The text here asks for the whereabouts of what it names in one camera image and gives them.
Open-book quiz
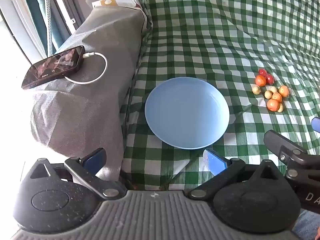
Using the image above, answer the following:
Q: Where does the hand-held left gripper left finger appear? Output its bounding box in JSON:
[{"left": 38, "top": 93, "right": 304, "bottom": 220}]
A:
[{"left": 24, "top": 148, "right": 127, "bottom": 200}]

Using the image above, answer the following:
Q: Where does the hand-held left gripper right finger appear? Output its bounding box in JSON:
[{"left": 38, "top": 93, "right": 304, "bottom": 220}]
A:
[{"left": 184, "top": 148, "right": 288, "bottom": 201}]

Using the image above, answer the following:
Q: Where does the light blue plate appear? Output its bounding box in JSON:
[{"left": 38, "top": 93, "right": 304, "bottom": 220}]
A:
[{"left": 144, "top": 77, "right": 230, "bottom": 149}]

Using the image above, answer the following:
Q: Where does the person's blue jeans leg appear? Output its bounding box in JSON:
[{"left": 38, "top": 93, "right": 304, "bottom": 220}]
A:
[{"left": 292, "top": 209, "right": 320, "bottom": 240}]

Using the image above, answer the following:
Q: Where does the grey cushion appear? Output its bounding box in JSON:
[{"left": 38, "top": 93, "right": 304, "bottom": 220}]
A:
[{"left": 22, "top": 5, "right": 152, "bottom": 182}]

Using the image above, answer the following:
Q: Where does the black smartphone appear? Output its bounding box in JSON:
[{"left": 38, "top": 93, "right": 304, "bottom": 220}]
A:
[{"left": 21, "top": 45, "right": 86, "bottom": 90}]

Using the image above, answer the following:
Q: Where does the green checked blanket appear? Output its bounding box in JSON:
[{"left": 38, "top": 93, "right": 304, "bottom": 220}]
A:
[{"left": 119, "top": 0, "right": 320, "bottom": 191}]

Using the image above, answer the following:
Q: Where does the white spotted pole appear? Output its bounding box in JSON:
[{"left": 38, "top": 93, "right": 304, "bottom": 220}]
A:
[{"left": 43, "top": 0, "right": 54, "bottom": 57}]

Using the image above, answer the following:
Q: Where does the yellow pillow label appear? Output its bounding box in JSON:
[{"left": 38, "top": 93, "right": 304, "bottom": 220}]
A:
[{"left": 92, "top": 0, "right": 118, "bottom": 8}]

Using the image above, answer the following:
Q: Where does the teal curtain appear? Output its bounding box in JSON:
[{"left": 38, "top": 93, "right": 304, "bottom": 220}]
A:
[{"left": 19, "top": 0, "right": 63, "bottom": 53}]

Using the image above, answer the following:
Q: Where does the white charging cable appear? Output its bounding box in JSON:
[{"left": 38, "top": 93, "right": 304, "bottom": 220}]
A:
[{"left": 64, "top": 52, "right": 108, "bottom": 85}]

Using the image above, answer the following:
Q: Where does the white metal frame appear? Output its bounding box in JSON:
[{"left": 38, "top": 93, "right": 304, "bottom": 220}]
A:
[{"left": 0, "top": 0, "right": 48, "bottom": 66}]

